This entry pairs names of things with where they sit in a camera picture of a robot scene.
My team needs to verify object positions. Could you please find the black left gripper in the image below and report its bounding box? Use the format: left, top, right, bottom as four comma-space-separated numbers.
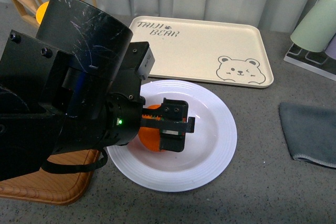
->
99, 94, 195, 152

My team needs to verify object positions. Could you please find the orange fruit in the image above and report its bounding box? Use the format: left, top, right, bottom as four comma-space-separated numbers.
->
138, 104, 163, 153

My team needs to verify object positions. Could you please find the white round plate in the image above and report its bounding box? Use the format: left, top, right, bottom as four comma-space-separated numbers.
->
107, 80, 237, 192

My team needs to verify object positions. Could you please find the cream bear tray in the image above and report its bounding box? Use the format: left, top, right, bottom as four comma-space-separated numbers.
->
130, 16, 274, 88

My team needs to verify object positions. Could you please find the wooden cutting board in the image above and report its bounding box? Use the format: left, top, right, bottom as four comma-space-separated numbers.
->
0, 149, 101, 206

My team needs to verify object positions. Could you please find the grey folded cloth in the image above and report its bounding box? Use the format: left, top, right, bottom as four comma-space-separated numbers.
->
279, 102, 335, 168

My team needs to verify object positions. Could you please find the white cup holder rack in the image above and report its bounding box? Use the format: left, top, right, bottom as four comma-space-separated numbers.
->
284, 0, 335, 81

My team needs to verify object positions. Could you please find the light green cup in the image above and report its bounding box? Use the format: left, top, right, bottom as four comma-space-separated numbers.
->
290, 0, 335, 52

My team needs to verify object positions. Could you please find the purple cup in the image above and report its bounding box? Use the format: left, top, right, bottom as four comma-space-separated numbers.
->
325, 35, 336, 60

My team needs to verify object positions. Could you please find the yellow mug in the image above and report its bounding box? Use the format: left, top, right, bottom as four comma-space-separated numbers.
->
35, 1, 49, 25

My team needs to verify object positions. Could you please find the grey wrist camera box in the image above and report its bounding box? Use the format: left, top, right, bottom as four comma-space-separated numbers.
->
137, 47, 155, 80

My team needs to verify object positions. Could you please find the black cable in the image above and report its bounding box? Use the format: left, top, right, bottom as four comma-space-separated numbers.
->
41, 150, 109, 174

